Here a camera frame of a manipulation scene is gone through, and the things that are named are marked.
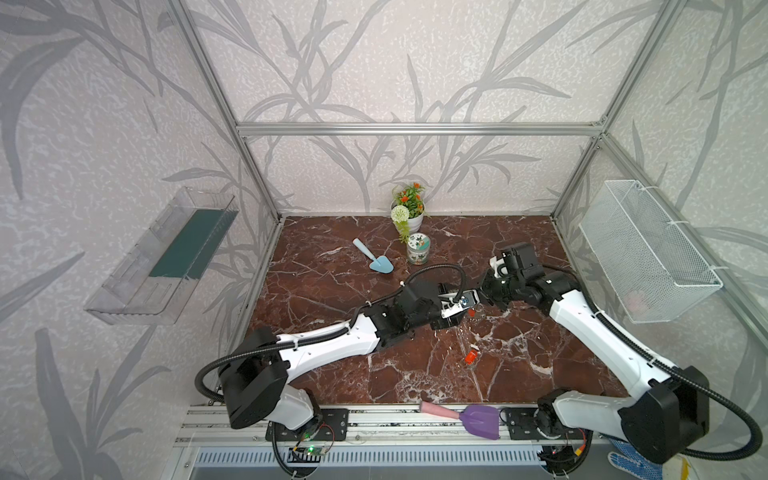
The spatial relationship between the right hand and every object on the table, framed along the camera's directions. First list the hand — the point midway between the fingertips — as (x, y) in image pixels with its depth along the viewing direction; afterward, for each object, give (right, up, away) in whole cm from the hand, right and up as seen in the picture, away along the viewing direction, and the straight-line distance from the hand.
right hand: (464, 281), depth 79 cm
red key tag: (+3, -23, +5) cm, 23 cm away
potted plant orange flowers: (-15, +21, +24) cm, 35 cm away
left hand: (-1, -1, -4) cm, 4 cm away
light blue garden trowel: (-24, +3, +26) cm, 36 cm away
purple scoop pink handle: (+3, -34, -5) cm, 35 cm away
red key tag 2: (-2, -4, -17) cm, 18 cm away
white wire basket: (+38, +5, -16) cm, 41 cm away
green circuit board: (-38, -39, -9) cm, 56 cm away
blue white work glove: (+37, -40, -11) cm, 56 cm away
